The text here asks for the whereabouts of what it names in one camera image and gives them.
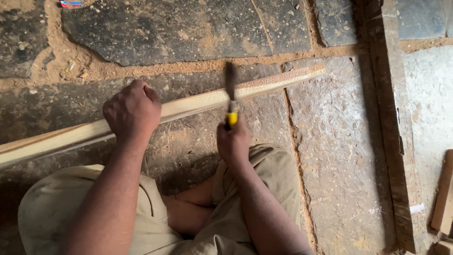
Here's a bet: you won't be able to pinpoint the person's right hand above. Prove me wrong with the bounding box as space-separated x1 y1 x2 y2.
217 113 252 168

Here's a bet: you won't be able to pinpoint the person's left hand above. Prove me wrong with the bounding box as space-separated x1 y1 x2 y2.
103 80 162 143

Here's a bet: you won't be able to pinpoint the yellow-handled hammer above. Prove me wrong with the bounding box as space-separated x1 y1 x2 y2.
224 62 240 130

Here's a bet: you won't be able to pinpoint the long pale wooden strip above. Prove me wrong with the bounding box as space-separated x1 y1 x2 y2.
0 63 326 168

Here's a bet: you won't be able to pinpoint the person's legs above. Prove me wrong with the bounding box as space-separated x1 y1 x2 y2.
161 175 216 238

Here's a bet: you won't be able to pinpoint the person's khaki shorts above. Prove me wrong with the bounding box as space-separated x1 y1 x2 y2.
18 143 302 255

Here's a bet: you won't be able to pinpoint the dark wooden beam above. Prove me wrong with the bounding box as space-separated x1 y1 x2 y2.
363 0 430 255

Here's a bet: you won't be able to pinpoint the short pale wood block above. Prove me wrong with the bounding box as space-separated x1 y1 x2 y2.
430 149 453 235

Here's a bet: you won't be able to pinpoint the small wood offcut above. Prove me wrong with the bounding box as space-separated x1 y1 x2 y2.
433 240 453 255

